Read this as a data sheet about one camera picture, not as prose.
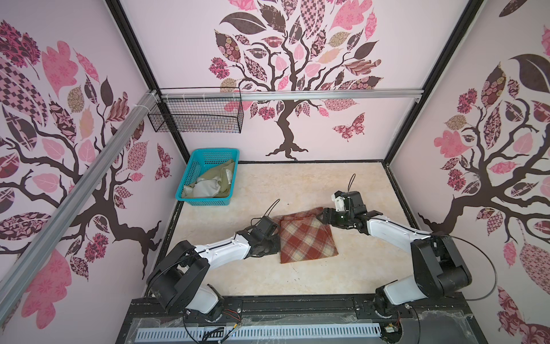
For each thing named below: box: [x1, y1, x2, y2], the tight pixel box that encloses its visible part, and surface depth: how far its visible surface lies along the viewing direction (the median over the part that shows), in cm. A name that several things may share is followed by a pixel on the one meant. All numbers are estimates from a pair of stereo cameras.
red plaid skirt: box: [272, 207, 339, 264], surface depth 89 cm
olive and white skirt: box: [181, 159, 235, 198], surface depth 106 cm
